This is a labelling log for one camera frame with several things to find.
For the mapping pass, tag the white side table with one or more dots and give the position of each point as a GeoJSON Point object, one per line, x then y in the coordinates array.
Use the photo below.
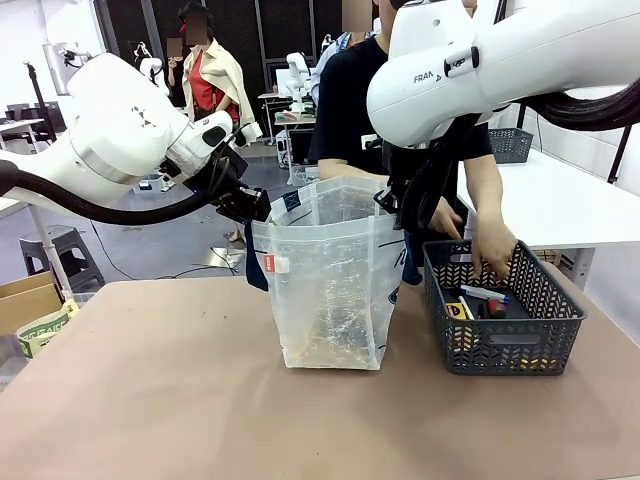
{"type": "Point", "coordinates": [550, 205]}

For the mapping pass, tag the person's left forearm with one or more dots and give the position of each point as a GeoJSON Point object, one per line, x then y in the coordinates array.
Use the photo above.
{"type": "Point", "coordinates": [482, 185]}

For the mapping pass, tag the grey mesh basket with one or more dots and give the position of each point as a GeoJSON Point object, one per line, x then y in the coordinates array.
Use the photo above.
{"type": "Point", "coordinates": [510, 146]}

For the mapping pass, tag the person's right hand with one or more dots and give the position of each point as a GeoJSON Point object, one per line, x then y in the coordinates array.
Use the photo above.
{"type": "Point", "coordinates": [450, 220]}

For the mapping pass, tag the brown cardboard box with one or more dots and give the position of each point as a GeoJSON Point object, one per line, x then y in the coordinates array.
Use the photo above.
{"type": "Point", "coordinates": [27, 300]}

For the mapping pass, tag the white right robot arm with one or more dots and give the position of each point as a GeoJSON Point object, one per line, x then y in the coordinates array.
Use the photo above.
{"type": "Point", "coordinates": [500, 60]}

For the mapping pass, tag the person's right forearm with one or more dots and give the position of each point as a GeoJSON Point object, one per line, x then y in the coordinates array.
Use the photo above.
{"type": "Point", "coordinates": [350, 172]}

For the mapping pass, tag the small white background robot arm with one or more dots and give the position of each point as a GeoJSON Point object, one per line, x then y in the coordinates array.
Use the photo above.
{"type": "Point", "coordinates": [297, 80]}

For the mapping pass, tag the white marker with blue cap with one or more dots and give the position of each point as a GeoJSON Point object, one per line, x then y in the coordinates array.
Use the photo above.
{"type": "Point", "coordinates": [482, 291]}

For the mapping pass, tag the translucent white shopping bag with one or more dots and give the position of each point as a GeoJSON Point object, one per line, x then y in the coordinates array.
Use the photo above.
{"type": "Point", "coordinates": [325, 280]}

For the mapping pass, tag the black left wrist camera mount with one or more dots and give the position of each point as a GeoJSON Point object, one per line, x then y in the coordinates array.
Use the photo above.
{"type": "Point", "coordinates": [227, 165]}

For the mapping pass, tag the dark grey plastic basket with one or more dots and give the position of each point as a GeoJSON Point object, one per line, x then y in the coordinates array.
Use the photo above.
{"type": "Point", "coordinates": [500, 345]}

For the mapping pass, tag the grey plastic stool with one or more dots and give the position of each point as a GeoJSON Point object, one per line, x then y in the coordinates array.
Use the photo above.
{"type": "Point", "coordinates": [60, 250]}

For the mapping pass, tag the person's left hand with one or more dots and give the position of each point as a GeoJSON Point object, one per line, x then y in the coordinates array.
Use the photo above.
{"type": "Point", "coordinates": [492, 245]}

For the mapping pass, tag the black tripod stand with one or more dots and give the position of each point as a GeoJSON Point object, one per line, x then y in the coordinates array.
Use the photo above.
{"type": "Point", "coordinates": [37, 100]}

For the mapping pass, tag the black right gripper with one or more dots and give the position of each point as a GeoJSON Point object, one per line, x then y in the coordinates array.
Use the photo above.
{"type": "Point", "coordinates": [422, 200]}

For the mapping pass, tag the paper bag with green print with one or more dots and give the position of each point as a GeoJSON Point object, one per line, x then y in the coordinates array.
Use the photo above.
{"type": "Point", "coordinates": [42, 330]}

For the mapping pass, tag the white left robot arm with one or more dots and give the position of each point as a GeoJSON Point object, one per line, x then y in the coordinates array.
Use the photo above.
{"type": "Point", "coordinates": [115, 125]}

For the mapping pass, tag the person in black T-shirt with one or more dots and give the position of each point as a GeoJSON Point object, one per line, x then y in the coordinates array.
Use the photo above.
{"type": "Point", "coordinates": [350, 90]}

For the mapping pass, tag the woman in red and beige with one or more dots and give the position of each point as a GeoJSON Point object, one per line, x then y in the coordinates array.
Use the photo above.
{"type": "Point", "coordinates": [210, 80]}

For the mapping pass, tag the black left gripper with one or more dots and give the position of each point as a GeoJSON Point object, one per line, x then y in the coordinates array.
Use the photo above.
{"type": "Point", "coordinates": [245, 205]}

